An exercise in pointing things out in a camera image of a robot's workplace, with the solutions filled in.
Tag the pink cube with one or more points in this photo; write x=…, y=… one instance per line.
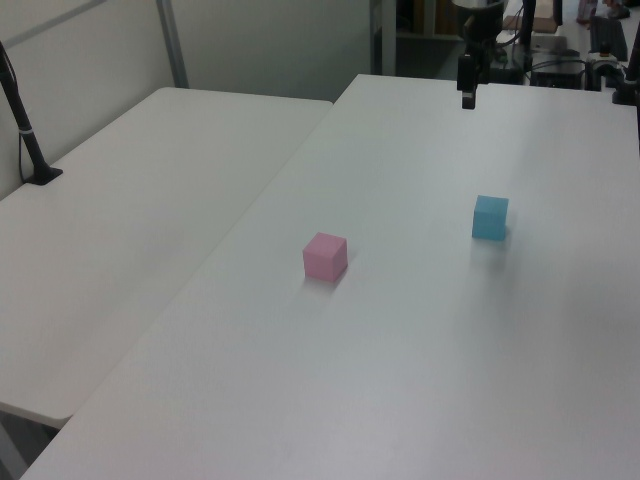
x=323, y=257

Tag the dark metal shelf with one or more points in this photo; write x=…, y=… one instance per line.
x=425, y=40

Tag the brown cardboard box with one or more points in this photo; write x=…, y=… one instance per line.
x=542, y=22

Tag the black camera stand pole, white tape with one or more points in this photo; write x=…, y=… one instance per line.
x=22, y=130

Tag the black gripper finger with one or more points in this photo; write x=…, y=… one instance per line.
x=483, y=67
x=466, y=80

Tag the black equipment box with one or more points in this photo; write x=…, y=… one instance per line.
x=557, y=74

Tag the black clamp stand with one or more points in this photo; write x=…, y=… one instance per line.
x=629, y=75

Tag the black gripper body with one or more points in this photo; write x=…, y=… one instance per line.
x=484, y=30

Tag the blue cube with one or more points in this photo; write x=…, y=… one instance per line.
x=489, y=219

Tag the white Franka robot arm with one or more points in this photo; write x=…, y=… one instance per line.
x=477, y=4

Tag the black vertical pole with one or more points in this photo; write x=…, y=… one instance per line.
x=528, y=20

